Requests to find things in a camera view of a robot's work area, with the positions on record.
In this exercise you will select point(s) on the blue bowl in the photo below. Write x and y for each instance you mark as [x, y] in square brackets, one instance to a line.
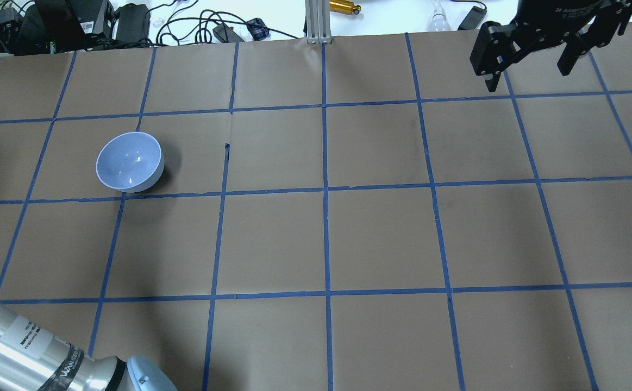
[132, 162]

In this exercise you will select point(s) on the black electronics box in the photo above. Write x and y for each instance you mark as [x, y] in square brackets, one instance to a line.
[53, 27]

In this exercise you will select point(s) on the white light bulb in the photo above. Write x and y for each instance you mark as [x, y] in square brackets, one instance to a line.
[438, 19]

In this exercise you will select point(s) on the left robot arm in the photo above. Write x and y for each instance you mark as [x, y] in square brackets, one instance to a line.
[32, 358]

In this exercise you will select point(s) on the black power adapter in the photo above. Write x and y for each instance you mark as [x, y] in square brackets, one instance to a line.
[133, 22]

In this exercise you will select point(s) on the gold metal cylinder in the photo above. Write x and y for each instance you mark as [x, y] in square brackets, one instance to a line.
[345, 7]

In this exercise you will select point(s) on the aluminium frame post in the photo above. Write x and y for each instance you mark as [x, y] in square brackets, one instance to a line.
[317, 20]

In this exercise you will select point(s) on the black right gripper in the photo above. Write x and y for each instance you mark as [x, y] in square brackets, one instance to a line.
[557, 12]

